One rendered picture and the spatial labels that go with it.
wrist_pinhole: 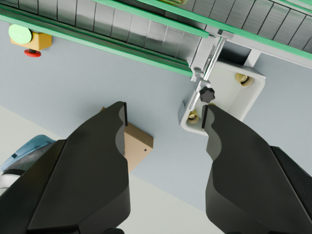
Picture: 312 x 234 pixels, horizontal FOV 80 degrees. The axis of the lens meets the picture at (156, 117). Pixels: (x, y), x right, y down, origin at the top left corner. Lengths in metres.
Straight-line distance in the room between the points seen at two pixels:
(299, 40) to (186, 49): 0.25
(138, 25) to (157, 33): 0.04
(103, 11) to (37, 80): 0.36
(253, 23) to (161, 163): 0.58
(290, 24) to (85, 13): 0.43
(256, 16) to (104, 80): 0.44
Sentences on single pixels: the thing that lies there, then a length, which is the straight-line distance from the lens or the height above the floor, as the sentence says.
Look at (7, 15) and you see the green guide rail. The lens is 0.45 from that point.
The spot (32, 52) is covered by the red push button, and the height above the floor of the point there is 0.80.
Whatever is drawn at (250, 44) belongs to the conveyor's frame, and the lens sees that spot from 0.49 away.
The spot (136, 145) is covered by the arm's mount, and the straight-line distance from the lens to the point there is 0.66.
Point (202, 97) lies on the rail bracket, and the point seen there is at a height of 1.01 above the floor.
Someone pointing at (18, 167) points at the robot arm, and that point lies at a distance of 0.51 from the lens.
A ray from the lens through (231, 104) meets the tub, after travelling 0.66.
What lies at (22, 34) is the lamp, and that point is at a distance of 0.57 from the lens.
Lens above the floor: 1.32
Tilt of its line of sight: 59 degrees down
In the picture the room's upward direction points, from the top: 178 degrees counter-clockwise
